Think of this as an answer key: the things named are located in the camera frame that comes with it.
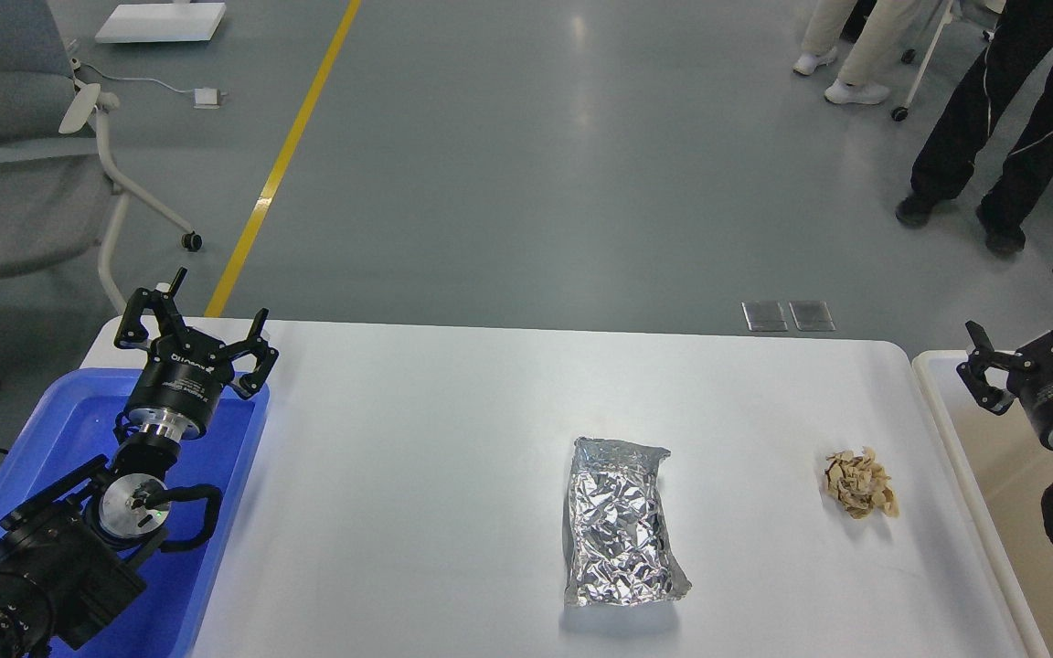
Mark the crumpled brown paper ball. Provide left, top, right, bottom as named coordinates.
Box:
left=824, top=446, right=901, bottom=519

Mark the right metal floor plate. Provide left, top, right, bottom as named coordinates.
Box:
left=787, top=300, right=837, bottom=332

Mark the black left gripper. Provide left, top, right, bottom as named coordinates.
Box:
left=114, top=268, right=279, bottom=439

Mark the white flat base plate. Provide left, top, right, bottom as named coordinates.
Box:
left=93, top=1, right=227, bottom=43

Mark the person in black trousers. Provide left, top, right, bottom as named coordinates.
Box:
left=895, top=0, right=1053, bottom=257

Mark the metal floor plate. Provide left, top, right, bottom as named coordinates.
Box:
left=742, top=300, right=789, bottom=333
left=787, top=300, right=837, bottom=332

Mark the grey office chair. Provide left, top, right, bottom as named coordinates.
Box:
left=0, top=1, right=202, bottom=311

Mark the person in beige trousers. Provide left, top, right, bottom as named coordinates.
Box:
left=792, top=1, right=920, bottom=105

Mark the white wheeled stand leg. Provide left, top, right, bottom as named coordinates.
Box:
left=890, top=1, right=956, bottom=123

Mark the left metal floor plate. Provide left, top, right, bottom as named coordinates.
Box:
left=742, top=300, right=789, bottom=333

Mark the aluminium foil packet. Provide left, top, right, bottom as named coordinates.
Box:
left=565, top=437, right=691, bottom=607

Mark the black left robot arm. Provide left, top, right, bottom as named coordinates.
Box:
left=0, top=270, right=279, bottom=657

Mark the white plastic bin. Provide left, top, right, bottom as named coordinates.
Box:
left=912, top=350, right=1053, bottom=657

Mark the blue plastic bin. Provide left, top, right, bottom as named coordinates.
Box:
left=0, top=368, right=271, bottom=657

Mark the white power adapter with cable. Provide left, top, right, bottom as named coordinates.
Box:
left=69, top=58, right=227, bottom=109

